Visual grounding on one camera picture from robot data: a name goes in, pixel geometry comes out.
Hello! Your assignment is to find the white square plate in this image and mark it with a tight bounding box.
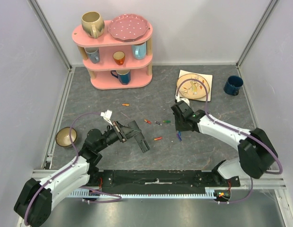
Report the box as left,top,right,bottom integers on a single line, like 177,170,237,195
175,69,213,103

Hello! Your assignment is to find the purple blue battery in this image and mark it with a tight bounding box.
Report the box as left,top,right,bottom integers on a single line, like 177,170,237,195
176,132,182,141

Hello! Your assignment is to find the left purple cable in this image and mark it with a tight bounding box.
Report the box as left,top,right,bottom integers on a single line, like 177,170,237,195
24,112,123,227

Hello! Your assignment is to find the navy blue cup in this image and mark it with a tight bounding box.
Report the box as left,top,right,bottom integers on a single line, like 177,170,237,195
223,75,244,96

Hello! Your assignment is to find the orange cup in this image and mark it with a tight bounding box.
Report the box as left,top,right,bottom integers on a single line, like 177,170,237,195
113,51,125,65

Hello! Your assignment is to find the beige ceramic mug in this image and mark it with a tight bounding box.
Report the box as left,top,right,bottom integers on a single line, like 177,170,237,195
81,11,105,39

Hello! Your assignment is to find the pink polka dot plate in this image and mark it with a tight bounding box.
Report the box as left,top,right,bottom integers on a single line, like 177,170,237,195
108,14,150,42

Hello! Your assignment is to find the dark blue mug on shelf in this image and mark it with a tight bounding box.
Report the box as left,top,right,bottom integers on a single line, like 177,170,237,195
110,70,131,85

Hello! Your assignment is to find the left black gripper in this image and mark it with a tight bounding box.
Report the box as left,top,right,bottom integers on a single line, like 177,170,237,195
96,120,141,152

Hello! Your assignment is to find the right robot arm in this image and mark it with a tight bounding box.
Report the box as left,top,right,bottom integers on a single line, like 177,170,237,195
171,101,278,186

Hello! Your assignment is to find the brown ceramic bowl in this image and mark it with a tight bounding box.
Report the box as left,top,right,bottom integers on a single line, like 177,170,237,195
55,127,77,148

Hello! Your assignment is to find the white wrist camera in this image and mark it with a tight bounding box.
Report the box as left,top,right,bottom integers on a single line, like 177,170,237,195
100,110,113,125
175,95,190,106

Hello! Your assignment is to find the light blue mug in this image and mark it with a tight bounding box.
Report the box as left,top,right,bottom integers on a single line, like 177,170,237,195
132,42,147,60

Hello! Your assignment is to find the aluminium cable duct rail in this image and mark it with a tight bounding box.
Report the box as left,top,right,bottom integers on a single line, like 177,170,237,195
67,188,230,200

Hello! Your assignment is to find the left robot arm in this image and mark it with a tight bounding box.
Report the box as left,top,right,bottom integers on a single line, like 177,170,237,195
14,121,144,227

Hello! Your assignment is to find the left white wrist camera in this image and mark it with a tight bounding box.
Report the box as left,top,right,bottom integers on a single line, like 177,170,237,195
100,110,113,125

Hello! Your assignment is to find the round beige painted plate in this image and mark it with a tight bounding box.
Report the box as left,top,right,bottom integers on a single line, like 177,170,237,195
176,73,211,99

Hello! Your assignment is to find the pink three-tier shelf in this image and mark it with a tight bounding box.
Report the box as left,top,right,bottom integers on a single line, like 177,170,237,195
72,20,153,90

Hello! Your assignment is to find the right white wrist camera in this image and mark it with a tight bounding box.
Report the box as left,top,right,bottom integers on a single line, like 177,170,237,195
175,95,190,106

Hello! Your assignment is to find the grey-blue mug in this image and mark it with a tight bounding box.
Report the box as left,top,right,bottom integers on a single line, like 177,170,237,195
85,47,100,64

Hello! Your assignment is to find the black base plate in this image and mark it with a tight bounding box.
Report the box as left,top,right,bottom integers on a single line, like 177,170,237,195
87,170,240,195

